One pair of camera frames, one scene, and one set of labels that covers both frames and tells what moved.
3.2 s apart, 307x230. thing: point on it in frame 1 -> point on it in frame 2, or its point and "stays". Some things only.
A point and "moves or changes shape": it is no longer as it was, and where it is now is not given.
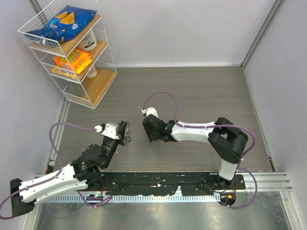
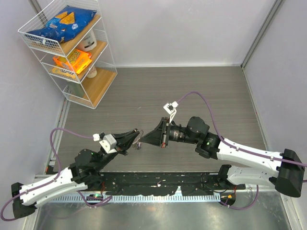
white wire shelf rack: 71,39 stays
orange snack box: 77,59 stays
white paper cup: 92,73 stays
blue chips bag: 67,20 stays
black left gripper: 121,133 -> 122,146
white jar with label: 88,42 stays
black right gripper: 151,137 -> 158,136
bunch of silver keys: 127,138 moves or changes shape
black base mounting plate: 163,183 stays
